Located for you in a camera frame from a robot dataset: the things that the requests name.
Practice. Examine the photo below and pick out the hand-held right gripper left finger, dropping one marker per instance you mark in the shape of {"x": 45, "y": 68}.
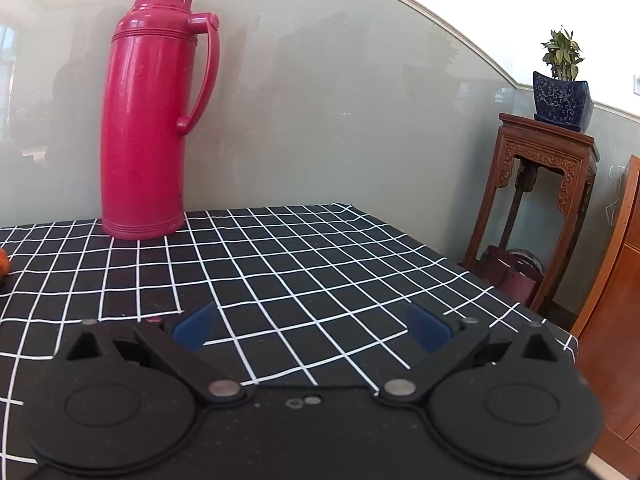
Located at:
{"x": 192, "y": 327}

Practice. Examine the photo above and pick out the dark red pot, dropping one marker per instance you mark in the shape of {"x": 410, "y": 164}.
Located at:
{"x": 512, "y": 275}

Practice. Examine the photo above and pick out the wooden cabinet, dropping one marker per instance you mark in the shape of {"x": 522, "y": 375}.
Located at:
{"x": 617, "y": 320}

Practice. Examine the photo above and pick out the white wall socket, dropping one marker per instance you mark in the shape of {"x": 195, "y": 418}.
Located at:
{"x": 636, "y": 85}

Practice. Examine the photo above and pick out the carved wooden plant stand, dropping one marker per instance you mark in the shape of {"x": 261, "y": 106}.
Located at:
{"x": 537, "y": 155}

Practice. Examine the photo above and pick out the red thermos flask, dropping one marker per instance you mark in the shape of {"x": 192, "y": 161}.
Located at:
{"x": 145, "y": 150}

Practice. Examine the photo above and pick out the green potted plant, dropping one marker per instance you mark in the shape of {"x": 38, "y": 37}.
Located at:
{"x": 562, "y": 52}

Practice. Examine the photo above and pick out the blue patterned flower pot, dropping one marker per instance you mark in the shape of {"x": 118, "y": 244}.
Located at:
{"x": 560, "y": 100}

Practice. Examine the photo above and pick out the small orange-brown fruit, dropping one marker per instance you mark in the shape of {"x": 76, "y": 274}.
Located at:
{"x": 3, "y": 263}

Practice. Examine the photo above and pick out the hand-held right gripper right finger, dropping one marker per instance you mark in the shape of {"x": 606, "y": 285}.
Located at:
{"x": 425, "y": 330}

